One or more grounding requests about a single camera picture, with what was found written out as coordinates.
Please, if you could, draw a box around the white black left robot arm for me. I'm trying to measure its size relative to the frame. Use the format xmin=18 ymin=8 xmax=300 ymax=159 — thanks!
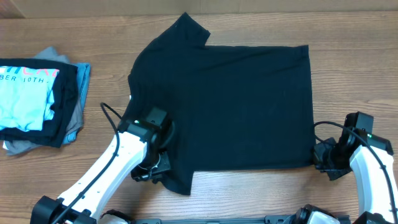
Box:
xmin=30 ymin=108 xmax=175 ymax=224

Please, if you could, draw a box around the folded blue shirt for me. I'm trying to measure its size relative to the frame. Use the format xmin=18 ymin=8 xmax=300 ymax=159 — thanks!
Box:
xmin=62 ymin=63 xmax=91 ymax=144

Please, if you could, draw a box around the folded black printed t-shirt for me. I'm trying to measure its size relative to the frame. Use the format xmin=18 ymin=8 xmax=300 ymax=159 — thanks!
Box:
xmin=1 ymin=65 xmax=60 ymax=133

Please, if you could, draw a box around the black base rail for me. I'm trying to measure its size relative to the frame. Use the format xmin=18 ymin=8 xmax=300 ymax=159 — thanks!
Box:
xmin=74 ymin=214 xmax=299 ymax=224

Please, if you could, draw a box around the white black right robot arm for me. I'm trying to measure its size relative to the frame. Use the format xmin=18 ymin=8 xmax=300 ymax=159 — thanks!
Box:
xmin=313 ymin=112 xmax=397 ymax=223

